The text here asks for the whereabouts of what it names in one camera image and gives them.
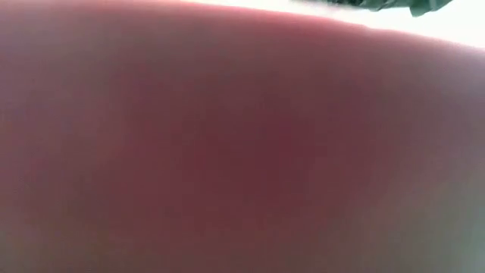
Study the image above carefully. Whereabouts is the pink round plate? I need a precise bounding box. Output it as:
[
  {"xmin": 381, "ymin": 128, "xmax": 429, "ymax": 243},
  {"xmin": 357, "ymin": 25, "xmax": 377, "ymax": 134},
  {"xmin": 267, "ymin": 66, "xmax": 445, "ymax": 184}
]
[{"xmin": 0, "ymin": 0, "xmax": 485, "ymax": 273}]

